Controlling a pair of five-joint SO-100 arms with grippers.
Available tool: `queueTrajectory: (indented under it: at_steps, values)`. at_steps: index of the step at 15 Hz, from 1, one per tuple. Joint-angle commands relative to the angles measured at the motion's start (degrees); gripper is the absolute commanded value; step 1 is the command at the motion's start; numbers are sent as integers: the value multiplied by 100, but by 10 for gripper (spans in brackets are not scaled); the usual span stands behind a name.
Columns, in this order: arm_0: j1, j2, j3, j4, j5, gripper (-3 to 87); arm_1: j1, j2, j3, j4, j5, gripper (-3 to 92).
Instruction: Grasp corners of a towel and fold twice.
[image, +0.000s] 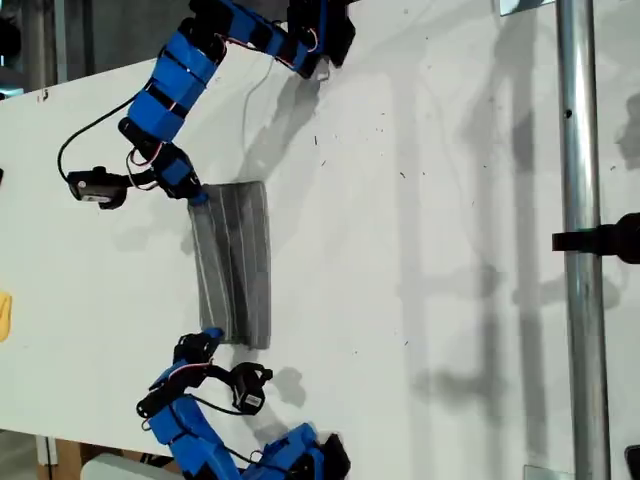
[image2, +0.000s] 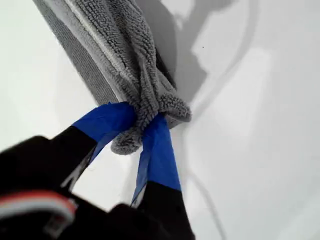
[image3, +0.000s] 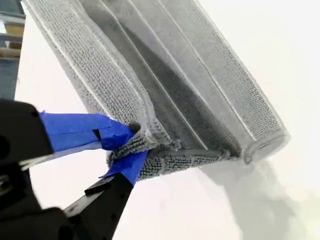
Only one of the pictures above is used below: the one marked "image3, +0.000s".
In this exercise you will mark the grey striped towel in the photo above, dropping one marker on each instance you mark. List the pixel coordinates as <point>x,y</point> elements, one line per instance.
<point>162,75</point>

